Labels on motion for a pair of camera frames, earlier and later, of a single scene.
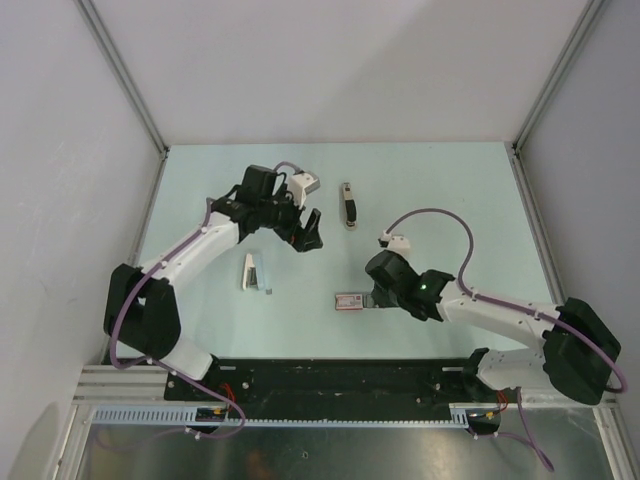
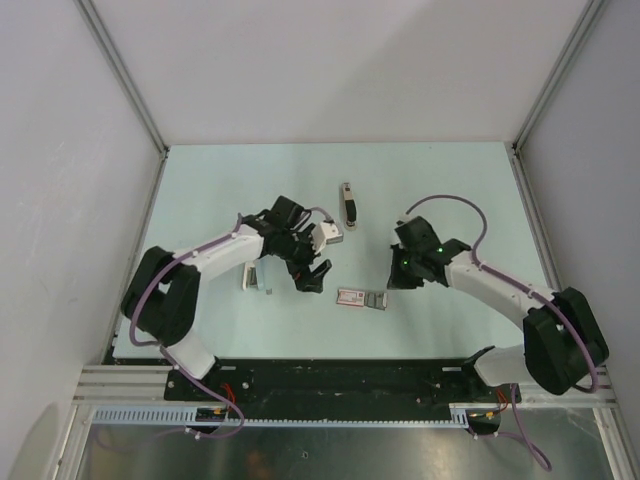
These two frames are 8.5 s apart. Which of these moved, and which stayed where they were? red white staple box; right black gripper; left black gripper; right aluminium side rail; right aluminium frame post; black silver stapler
Moved: right black gripper; red white staple box; left black gripper
Stayed: black silver stapler; right aluminium frame post; right aluminium side rail
